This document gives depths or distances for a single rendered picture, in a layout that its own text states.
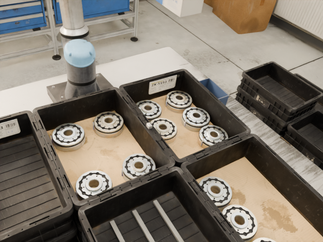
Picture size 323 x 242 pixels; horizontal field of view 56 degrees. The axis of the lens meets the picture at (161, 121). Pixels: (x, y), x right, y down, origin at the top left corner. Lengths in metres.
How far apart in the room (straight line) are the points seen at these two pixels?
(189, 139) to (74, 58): 0.53
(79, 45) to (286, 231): 0.96
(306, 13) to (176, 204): 3.23
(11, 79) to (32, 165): 1.86
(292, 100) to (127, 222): 1.45
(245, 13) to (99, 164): 2.97
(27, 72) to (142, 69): 1.47
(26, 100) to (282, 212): 1.10
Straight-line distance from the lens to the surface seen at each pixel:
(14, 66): 2.98
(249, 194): 1.01
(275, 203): 1.02
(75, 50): 1.24
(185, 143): 1.08
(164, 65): 1.68
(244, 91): 1.99
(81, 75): 1.25
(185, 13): 1.39
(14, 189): 0.99
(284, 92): 2.11
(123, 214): 0.90
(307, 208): 1.01
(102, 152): 1.03
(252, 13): 3.76
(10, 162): 1.05
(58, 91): 1.41
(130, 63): 1.66
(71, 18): 1.31
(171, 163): 0.88
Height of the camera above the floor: 1.61
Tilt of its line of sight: 43 degrees down
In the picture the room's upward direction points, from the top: 8 degrees clockwise
